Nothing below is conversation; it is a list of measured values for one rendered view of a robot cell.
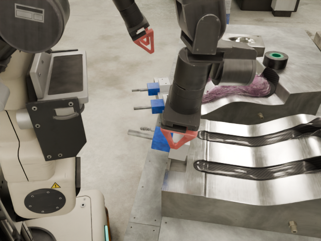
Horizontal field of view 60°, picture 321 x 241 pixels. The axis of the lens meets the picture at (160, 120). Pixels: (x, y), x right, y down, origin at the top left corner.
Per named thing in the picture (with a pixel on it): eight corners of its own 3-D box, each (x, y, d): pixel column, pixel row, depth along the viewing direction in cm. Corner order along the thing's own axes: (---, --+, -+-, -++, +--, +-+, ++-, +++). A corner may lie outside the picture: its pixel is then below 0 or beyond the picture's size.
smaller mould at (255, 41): (217, 59, 128) (219, 44, 124) (217, 46, 140) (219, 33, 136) (262, 61, 126) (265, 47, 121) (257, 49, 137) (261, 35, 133)
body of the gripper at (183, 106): (200, 97, 56) (209, 67, 51) (197, 134, 49) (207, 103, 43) (169, 91, 56) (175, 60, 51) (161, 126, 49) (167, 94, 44)
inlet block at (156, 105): (134, 119, 86) (133, 105, 83) (133, 110, 90) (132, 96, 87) (176, 116, 88) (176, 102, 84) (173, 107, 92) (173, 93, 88)
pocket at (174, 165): (165, 181, 63) (165, 169, 61) (167, 164, 67) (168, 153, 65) (184, 183, 63) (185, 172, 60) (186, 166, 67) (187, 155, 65)
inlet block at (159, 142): (124, 148, 59) (125, 131, 55) (130, 131, 63) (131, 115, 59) (184, 161, 59) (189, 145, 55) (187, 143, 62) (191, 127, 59)
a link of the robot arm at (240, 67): (183, 2, 44) (198, 13, 37) (249, 6, 46) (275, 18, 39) (175, 72, 50) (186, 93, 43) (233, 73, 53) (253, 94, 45)
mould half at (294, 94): (164, 133, 85) (164, 103, 79) (154, 90, 106) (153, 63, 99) (314, 119, 91) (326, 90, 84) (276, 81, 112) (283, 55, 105)
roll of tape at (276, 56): (289, 69, 96) (292, 60, 93) (266, 69, 96) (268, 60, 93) (281, 59, 102) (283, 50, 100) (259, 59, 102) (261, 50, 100)
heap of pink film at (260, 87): (199, 108, 86) (202, 86, 81) (187, 80, 100) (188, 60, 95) (278, 101, 89) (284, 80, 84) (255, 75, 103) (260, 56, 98)
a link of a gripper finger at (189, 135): (192, 134, 60) (202, 102, 53) (189, 160, 55) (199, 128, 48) (161, 127, 60) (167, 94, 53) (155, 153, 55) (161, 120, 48)
